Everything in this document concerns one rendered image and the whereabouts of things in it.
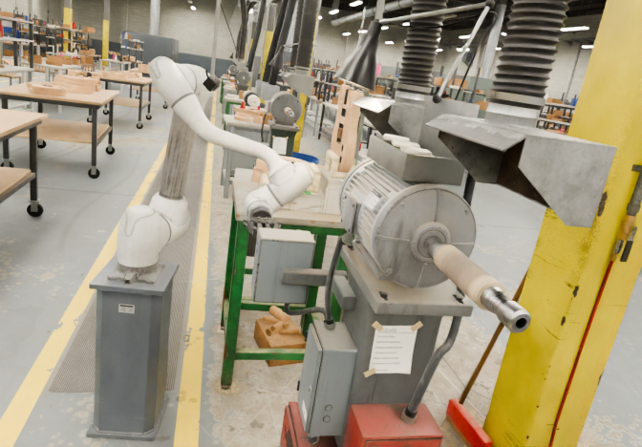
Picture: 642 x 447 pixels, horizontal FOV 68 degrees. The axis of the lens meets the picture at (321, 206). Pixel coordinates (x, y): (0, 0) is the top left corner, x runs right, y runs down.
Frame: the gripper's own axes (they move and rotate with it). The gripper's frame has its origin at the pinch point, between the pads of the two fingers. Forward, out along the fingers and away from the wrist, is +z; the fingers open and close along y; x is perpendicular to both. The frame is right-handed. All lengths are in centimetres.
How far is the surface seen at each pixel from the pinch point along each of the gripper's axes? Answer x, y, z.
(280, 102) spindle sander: 23, -32, -250
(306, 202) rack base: -9, -28, -76
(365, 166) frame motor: 27.6, -24.2, 11.0
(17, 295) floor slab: -107, 126, -156
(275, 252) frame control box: 0.9, -1.3, 14.1
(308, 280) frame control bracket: -5.2, -10.9, 18.0
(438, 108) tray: 47, -39, 19
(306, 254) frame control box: 0.9, -10.2, 14.1
